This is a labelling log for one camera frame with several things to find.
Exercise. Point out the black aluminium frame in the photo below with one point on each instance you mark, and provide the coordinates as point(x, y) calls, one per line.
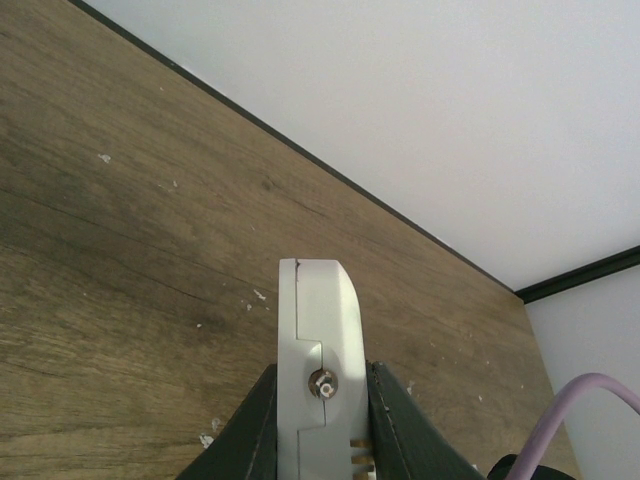
point(507, 131)

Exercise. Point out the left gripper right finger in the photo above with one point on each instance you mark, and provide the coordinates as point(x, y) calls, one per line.
point(406, 445)

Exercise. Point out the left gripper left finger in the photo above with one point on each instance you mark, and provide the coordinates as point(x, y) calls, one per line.
point(247, 446)

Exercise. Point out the white remote control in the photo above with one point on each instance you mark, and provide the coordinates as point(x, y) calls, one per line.
point(322, 412)

